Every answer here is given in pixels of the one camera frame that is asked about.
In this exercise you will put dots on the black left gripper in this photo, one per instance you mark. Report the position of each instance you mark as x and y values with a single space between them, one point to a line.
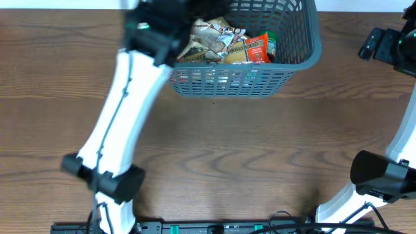
221 13

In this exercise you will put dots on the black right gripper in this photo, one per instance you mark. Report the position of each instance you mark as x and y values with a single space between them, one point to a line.
388 38

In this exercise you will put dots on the cream brown snack bag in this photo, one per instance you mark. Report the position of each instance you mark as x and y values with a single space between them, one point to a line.
210 41

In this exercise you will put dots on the San Remo spaghetti packet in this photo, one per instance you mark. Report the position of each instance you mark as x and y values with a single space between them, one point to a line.
253 50

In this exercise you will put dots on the green lid jar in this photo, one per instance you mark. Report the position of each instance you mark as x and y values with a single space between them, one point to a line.
272 45

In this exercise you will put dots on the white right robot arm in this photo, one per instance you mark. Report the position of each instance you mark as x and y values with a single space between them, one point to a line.
347 105

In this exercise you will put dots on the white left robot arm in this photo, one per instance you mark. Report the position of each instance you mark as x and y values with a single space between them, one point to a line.
155 33

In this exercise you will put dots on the grey plastic basket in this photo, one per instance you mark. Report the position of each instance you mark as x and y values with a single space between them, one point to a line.
299 47

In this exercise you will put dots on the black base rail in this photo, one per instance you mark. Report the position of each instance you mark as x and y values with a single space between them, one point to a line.
181 228

